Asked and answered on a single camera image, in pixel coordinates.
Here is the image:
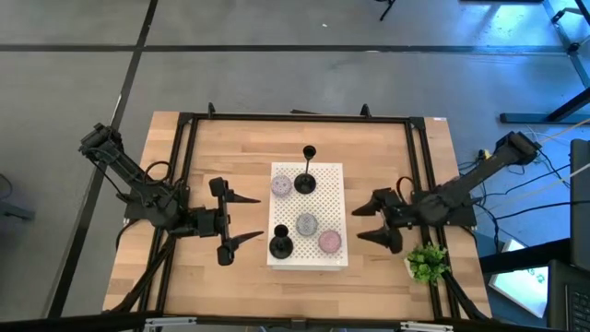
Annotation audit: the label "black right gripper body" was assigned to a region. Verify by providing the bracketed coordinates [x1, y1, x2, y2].
[384, 197, 439, 230]

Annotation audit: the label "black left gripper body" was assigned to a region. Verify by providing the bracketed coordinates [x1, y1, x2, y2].
[186, 196, 231, 245]

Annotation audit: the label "black metal candlestick holder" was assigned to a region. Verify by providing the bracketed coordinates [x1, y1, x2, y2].
[268, 223, 295, 260]
[293, 144, 318, 196]

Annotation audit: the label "pink patterned candle jar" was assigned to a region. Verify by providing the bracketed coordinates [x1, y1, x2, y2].
[317, 229, 343, 255]

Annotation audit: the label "white patterned candle jar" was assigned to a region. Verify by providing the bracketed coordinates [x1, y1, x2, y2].
[270, 173, 293, 198]

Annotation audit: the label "computer monitor on arm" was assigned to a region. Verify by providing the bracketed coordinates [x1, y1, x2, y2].
[488, 238, 550, 319]

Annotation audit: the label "blue patterned candle jar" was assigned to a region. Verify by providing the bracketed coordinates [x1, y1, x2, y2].
[295, 212, 319, 238]

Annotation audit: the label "green plant in white pot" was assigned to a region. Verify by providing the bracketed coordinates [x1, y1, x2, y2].
[404, 243, 451, 286]

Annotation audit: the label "white perforated metal shelf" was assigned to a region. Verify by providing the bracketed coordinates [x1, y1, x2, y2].
[266, 160, 350, 272]

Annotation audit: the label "dark standing desk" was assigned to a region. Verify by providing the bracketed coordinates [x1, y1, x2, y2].
[546, 137, 590, 332]

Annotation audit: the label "black chair base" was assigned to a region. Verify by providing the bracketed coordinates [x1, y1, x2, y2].
[375, 0, 397, 22]

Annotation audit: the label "black computer keyboard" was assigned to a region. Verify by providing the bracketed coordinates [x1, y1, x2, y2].
[569, 288, 590, 331]

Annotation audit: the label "blue metal table legs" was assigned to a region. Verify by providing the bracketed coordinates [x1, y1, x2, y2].
[500, 0, 590, 125]

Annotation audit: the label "right arm cable loop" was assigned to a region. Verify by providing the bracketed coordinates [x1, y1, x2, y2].
[395, 175, 416, 204]

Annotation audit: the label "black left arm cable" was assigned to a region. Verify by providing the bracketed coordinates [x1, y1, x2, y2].
[143, 160, 172, 185]

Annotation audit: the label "black aluminium table frame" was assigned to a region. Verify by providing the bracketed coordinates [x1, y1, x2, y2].
[0, 101, 590, 332]

